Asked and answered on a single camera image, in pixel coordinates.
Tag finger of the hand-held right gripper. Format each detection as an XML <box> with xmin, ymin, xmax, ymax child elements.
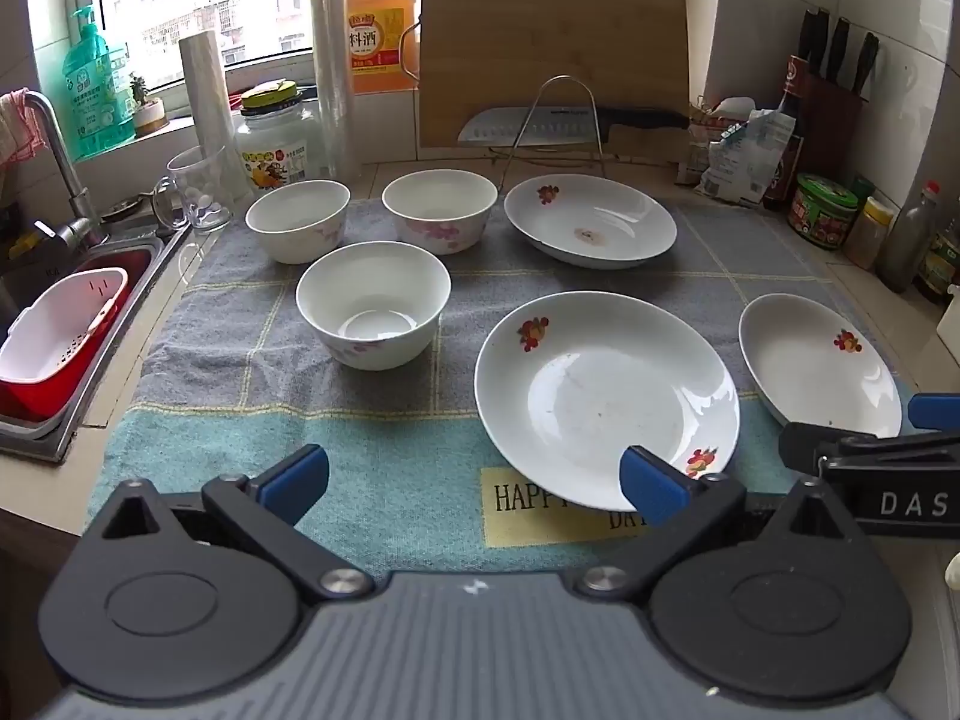
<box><xmin>906</xmin><ymin>392</ymin><xmax>960</xmax><ymax>433</ymax></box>
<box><xmin>778</xmin><ymin>422</ymin><xmax>880</xmax><ymax>475</ymax></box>

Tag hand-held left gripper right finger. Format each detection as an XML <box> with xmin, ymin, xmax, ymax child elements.
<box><xmin>576</xmin><ymin>446</ymin><xmax>848</xmax><ymax>601</ymax></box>

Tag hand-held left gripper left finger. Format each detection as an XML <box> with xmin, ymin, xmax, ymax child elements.
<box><xmin>88</xmin><ymin>444</ymin><xmax>376</xmax><ymax>605</ymax></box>

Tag large white flower plate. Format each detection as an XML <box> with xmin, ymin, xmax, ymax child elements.
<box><xmin>474</xmin><ymin>290</ymin><xmax>742</xmax><ymax>503</ymax></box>

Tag white bowl faint purple flowers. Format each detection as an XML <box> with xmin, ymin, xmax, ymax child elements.
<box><xmin>245</xmin><ymin>179</ymin><xmax>351</xmax><ymax>265</ymax></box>

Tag white flower plate stained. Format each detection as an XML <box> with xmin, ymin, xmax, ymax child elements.
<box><xmin>503</xmin><ymin>173</ymin><xmax>679</xmax><ymax>270</ymax></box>

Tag white bowl pink flowers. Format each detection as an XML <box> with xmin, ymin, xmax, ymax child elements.
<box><xmin>382</xmin><ymin>169</ymin><xmax>500</xmax><ymax>254</ymax></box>

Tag white container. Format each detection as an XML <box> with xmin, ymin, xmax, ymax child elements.
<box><xmin>935</xmin><ymin>283</ymin><xmax>960</xmax><ymax>339</ymax></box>

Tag grey teal checked dish towel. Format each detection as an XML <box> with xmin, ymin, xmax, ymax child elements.
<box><xmin>86</xmin><ymin>191</ymin><xmax>922</xmax><ymax>575</ymax></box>

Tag green label bottle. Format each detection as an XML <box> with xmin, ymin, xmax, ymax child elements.
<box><xmin>918</xmin><ymin>216</ymin><xmax>960</xmax><ymax>305</ymax></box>

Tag grey bottle red cap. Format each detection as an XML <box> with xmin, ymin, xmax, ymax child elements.
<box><xmin>878</xmin><ymin>181</ymin><xmax>943</xmax><ymax>294</ymax></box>

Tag yellow lid spice jar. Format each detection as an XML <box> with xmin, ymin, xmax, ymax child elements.
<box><xmin>843</xmin><ymin>196</ymin><xmax>896</xmax><ymax>272</ymax></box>

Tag green lid sauce jar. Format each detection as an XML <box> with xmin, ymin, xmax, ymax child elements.
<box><xmin>787</xmin><ymin>172</ymin><xmax>860</xmax><ymax>251</ymax></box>

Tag red plastic basin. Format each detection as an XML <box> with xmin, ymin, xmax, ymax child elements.
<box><xmin>0</xmin><ymin>244</ymin><xmax>165</xmax><ymax>440</ymax></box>

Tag stainless steel sink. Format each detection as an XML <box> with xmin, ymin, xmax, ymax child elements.
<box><xmin>0</xmin><ymin>199</ymin><xmax>194</xmax><ymax>466</ymax></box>

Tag dark soy sauce bottle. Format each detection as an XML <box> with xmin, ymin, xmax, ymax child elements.
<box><xmin>763</xmin><ymin>54</ymin><xmax>809</xmax><ymax>212</ymax></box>

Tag white strainer basket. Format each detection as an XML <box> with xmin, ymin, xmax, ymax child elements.
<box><xmin>0</xmin><ymin>267</ymin><xmax>131</xmax><ymax>403</ymax></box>

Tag white blue food bag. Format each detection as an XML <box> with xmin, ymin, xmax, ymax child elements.
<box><xmin>694</xmin><ymin>109</ymin><xmax>798</xmax><ymax>204</ymax></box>

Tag clear glass mug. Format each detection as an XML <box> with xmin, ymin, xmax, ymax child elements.
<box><xmin>151</xmin><ymin>144</ymin><xmax>238</xmax><ymax>236</ymax></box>

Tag dark wooden knife block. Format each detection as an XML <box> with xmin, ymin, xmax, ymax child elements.
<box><xmin>804</xmin><ymin>73</ymin><xmax>872</xmax><ymax>182</ymax></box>

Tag glass jar yellow green lid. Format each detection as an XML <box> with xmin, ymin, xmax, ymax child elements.
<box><xmin>234</xmin><ymin>79</ymin><xmax>324</xmax><ymax>193</ymax></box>

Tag steel faucet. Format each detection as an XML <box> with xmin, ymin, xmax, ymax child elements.
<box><xmin>22</xmin><ymin>90</ymin><xmax>107</xmax><ymax>250</ymax></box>

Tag white paper towel roll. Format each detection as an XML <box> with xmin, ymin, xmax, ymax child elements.
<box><xmin>178</xmin><ymin>33</ymin><xmax>249</xmax><ymax>200</ymax></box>

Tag small potted plant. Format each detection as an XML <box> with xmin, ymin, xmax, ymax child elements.
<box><xmin>127</xmin><ymin>73</ymin><xmax>168</xmax><ymax>138</ymax></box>

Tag tall clear plastic wrap roll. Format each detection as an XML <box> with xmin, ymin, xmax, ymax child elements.
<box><xmin>308</xmin><ymin>0</ymin><xmax>365</xmax><ymax>185</ymax></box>

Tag green dish soap bottle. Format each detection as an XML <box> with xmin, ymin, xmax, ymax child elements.
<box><xmin>61</xmin><ymin>5</ymin><xmax>138</xmax><ymax>161</ymax></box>

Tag orange cooking wine jug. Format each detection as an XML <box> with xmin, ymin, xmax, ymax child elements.
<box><xmin>339</xmin><ymin>0</ymin><xmax>418</xmax><ymax>95</ymax></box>

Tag pink white dishcloth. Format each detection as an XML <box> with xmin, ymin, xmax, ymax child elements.
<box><xmin>0</xmin><ymin>89</ymin><xmax>43</xmax><ymax>167</ymax></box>

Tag bamboo cutting board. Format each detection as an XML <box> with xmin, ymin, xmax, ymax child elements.
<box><xmin>416</xmin><ymin>0</ymin><xmax>692</xmax><ymax>152</ymax></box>

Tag black handled chef knife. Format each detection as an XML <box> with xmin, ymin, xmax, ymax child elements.
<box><xmin>457</xmin><ymin>106</ymin><xmax>690</xmax><ymax>148</ymax></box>

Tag steel wire rack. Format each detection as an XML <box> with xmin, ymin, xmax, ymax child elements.
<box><xmin>491</xmin><ymin>74</ymin><xmax>628</xmax><ymax>185</ymax></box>

